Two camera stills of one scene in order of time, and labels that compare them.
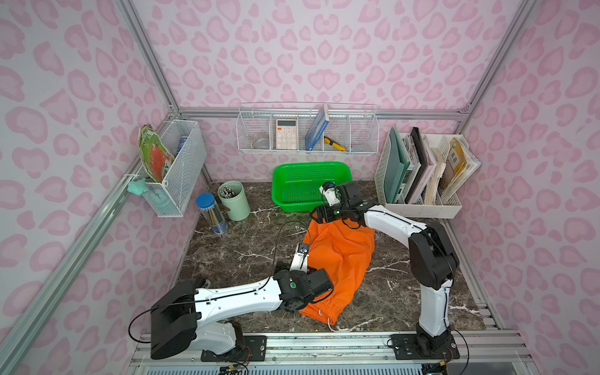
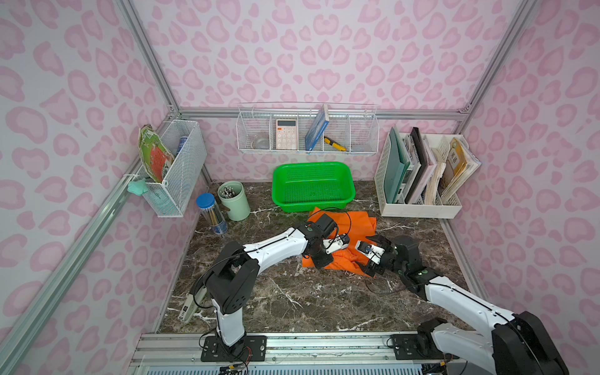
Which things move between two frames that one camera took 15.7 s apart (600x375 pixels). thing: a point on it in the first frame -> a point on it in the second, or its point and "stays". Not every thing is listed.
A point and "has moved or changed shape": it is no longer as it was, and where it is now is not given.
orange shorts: [339, 258] has moved or changed shape
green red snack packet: [155, 153] stays
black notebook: [423, 159] stays
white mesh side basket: [187, 139] stays
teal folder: [397, 167] stays
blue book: [317, 128] stays
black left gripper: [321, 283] -> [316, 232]
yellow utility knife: [328, 141] stays
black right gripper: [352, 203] -> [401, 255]
